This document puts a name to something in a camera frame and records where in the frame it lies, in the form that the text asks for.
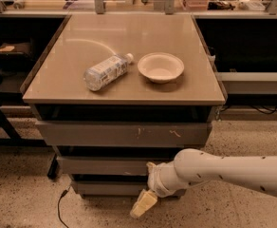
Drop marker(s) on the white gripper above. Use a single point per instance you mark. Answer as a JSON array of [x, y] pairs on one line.
[[155, 180]]

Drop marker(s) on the grey drawer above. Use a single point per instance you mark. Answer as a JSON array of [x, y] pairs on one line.
[[108, 188], [118, 134], [89, 166]]

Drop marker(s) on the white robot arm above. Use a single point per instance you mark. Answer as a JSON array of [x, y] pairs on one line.
[[191, 167]]

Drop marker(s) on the grey bottom drawer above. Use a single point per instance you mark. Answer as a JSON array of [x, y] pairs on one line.
[[108, 188]]

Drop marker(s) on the grey drawer cabinet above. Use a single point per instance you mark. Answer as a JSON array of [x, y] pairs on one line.
[[113, 92]]

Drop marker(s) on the grey top drawer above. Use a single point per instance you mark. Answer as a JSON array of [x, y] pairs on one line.
[[118, 134]]

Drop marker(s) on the white paper bowl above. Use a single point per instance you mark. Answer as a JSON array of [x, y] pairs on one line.
[[160, 68]]

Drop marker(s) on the clear plastic water bottle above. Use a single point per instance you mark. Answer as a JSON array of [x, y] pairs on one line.
[[107, 71]]

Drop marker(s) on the dark box under shelf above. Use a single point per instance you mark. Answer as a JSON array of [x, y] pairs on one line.
[[16, 56]]

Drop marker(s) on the black table frame left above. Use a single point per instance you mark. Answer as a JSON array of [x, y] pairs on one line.
[[16, 136]]

